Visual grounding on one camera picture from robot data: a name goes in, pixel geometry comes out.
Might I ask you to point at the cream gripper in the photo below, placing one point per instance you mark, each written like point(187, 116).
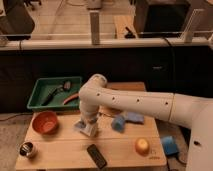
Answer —
point(91, 120)

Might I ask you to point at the light blue towel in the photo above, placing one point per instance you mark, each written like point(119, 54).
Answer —
point(80, 126)

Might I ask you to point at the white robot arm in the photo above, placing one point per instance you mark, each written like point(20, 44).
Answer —
point(192, 112)

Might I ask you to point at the red bowl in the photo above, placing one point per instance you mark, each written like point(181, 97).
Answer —
point(45, 122)

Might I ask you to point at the white cup on side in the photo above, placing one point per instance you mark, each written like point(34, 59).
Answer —
point(90, 130)

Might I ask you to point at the red chili pepper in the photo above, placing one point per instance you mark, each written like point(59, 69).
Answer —
point(70, 98)

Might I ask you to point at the black remote control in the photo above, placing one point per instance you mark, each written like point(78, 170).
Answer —
point(96, 156)

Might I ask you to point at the blue cloth piece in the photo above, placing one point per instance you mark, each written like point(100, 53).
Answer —
point(134, 118)

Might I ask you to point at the green plastic tray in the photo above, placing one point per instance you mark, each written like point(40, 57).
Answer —
point(44, 86)

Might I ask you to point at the orange fruit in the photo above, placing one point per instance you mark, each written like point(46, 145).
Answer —
point(142, 146)

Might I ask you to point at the silver metal cup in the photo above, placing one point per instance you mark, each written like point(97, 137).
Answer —
point(27, 149)

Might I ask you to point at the blue device on floor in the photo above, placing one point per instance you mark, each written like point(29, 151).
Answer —
point(169, 145)

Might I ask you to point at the black office chair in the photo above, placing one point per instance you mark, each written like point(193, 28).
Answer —
point(17, 24)

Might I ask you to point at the black handled brush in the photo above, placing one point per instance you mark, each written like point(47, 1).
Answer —
point(66, 86)

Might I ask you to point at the metal rail post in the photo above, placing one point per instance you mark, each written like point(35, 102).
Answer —
point(95, 29)

